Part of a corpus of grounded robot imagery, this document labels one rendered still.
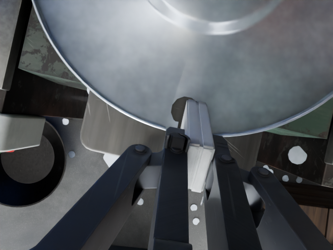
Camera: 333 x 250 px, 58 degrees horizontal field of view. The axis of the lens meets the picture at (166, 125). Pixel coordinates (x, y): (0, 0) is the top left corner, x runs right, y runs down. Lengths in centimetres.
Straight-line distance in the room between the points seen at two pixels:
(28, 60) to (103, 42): 18
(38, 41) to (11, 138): 14
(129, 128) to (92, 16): 9
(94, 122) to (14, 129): 23
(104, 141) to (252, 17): 15
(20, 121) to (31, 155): 65
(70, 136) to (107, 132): 82
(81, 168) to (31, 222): 24
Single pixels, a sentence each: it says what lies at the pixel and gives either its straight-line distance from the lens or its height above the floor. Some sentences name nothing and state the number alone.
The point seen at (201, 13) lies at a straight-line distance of 24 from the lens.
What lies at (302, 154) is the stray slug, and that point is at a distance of 41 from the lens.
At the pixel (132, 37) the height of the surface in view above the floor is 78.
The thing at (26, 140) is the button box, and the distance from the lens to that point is 50.
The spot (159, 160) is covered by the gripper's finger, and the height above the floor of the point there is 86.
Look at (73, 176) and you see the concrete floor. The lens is 107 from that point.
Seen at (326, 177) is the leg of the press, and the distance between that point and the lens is 46.
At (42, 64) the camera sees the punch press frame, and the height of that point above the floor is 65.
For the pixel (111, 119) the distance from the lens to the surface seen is 24.
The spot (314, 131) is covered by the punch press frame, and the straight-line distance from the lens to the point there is 42.
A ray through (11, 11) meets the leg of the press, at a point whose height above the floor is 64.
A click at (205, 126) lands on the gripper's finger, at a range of 18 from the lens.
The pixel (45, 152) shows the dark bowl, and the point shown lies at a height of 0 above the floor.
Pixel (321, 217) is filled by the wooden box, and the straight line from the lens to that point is 78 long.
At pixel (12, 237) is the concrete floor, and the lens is 119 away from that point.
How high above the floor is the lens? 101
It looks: 89 degrees down
